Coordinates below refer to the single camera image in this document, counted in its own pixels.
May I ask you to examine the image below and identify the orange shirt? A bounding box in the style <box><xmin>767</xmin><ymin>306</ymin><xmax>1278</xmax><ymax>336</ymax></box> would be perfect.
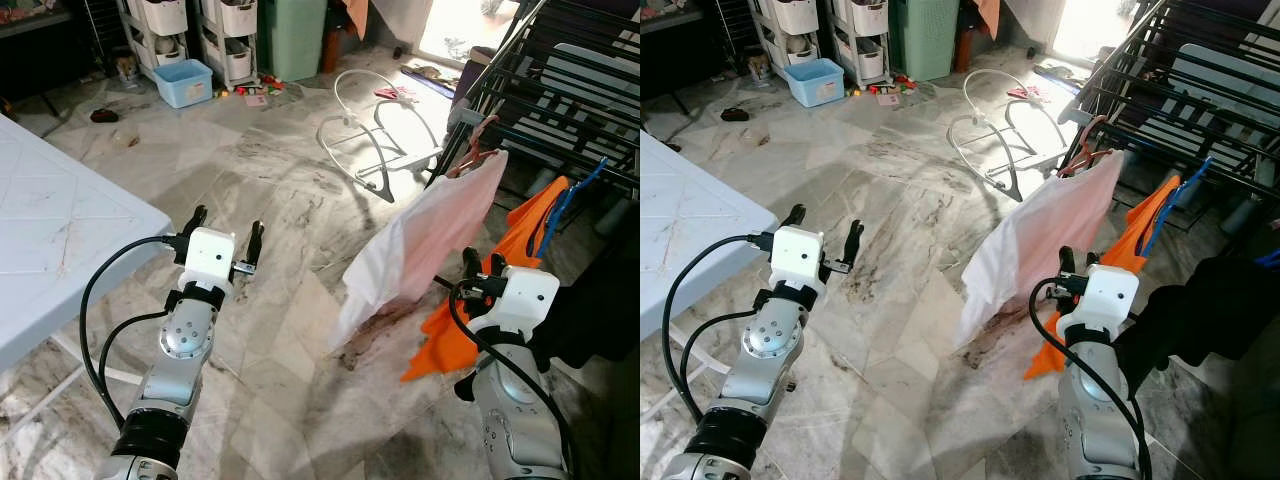
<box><xmin>400</xmin><ymin>177</ymin><xmax>571</xmax><ymax>383</ymax></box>
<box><xmin>1022</xmin><ymin>175</ymin><xmax>1186</xmax><ymax>381</ymax></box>

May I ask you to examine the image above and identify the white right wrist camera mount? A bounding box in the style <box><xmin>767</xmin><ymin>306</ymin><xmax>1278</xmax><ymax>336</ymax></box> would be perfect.
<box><xmin>1070</xmin><ymin>263</ymin><xmax>1141</xmax><ymax>336</ymax></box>
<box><xmin>485</xmin><ymin>265</ymin><xmax>561</xmax><ymax>336</ymax></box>

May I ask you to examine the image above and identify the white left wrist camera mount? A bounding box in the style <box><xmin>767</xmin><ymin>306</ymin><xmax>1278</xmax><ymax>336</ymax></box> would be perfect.
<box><xmin>185</xmin><ymin>228</ymin><xmax>237</xmax><ymax>291</ymax></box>
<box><xmin>770</xmin><ymin>225</ymin><xmax>827</xmax><ymax>291</ymax></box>

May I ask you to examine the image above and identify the light blue plastic bin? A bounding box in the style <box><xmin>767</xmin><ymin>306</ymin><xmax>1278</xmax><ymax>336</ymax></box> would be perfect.
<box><xmin>782</xmin><ymin>58</ymin><xmax>846</xmax><ymax>108</ymax></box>
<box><xmin>152</xmin><ymin>59</ymin><xmax>215</xmax><ymax>109</ymax></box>

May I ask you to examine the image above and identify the dark purple sofa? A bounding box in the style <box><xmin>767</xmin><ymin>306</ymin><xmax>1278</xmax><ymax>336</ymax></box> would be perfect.
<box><xmin>452</xmin><ymin>45</ymin><xmax>501</xmax><ymax>109</ymax></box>

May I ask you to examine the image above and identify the blue plastic hanger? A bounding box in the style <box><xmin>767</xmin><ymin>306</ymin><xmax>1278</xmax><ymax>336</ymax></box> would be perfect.
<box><xmin>535</xmin><ymin>157</ymin><xmax>609</xmax><ymax>259</ymax></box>
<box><xmin>1143</xmin><ymin>155</ymin><xmax>1214</xmax><ymax>259</ymax></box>

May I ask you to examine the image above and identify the green laundry basket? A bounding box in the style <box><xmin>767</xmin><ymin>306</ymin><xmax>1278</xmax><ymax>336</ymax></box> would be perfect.
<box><xmin>888</xmin><ymin>0</ymin><xmax>961</xmax><ymax>83</ymax></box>
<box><xmin>258</xmin><ymin>0</ymin><xmax>329</xmax><ymax>83</ymax></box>

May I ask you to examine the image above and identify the black clothes drying rack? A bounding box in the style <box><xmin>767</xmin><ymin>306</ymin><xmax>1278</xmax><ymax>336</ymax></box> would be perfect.
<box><xmin>1060</xmin><ymin>0</ymin><xmax>1280</xmax><ymax>236</ymax></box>
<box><xmin>430</xmin><ymin>0</ymin><xmax>641</xmax><ymax>241</ymax></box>

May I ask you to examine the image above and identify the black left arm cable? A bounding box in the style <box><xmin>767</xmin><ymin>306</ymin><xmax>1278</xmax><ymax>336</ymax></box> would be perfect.
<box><xmin>682</xmin><ymin>308</ymin><xmax>761</xmax><ymax>419</ymax></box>
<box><xmin>660</xmin><ymin>232</ymin><xmax>776</xmax><ymax>426</ymax></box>
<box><xmin>97</xmin><ymin>308</ymin><xmax>171</xmax><ymax>426</ymax></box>
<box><xmin>80</xmin><ymin>232</ymin><xmax>191</xmax><ymax>429</ymax></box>

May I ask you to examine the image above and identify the white plastic folding table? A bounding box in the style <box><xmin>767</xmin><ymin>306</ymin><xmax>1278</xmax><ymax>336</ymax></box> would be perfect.
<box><xmin>640</xmin><ymin>130</ymin><xmax>779</xmax><ymax>421</ymax></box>
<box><xmin>0</xmin><ymin>112</ymin><xmax>173</xmax><ymax>441</ymax></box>

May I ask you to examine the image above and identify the blue door mat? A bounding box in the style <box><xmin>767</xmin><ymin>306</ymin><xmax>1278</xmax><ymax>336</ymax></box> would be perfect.
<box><xmin>1033</xmin><ymin>62</ymin><xmax>1086</xmax><ymax>96</ymax></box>
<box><xmin>405</xmin><ymin>62</ymin><xmax>459</xmax><ymax>101</ymax></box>

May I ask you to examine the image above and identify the pink red plastic hanger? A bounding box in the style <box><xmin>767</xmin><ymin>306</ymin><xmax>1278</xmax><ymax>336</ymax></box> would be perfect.
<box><xmin>447</xmin><ymin>115</ymin><xmax>501</xmax><ymax>179</ymax></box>
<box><xmin>1058</xmin><ymin>115</ymin><xmax>1116</xmax><ymax>179</ymax></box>

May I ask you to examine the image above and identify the white baby bouncer frame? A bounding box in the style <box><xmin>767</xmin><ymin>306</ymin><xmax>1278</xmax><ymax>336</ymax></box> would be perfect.
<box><xmin>317</xmin><ymin>70</ymin><xmax>446</xmax><ymax>204</ymax></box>
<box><xmin>947</xmin><ymin>68</ymin><xmax>1071</xmax><ymax>204</ymax></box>

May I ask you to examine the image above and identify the white pink shirt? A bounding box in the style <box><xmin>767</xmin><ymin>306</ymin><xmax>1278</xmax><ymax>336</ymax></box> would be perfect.
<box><xmin>955</xmin><ymin>150</ymin><xmax>1126</xmax><ymax>349</ymax></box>
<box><xmin>330</xmin><ymin>150</ymin><xmax>509</xmax><ymax>351</ymax></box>

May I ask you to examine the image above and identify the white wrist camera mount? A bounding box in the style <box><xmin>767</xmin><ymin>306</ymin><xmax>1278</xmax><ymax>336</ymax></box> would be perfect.
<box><xmin>1070</xmin><ymin>263</ymin><xmax>1141</xmax><ymax>336</ymax></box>
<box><xmin>185</xmin><ymin>228</ymin><xmax>237</xmax><ymax>291</ymax></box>
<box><xmin>770</xmin><ymin>225</ymin><xmax>827</xmax><ymax>291</ymax></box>
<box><xmin>485</xmin><ymin>265</ymin><xmax>561</xmax><ymax>336</ymax></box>

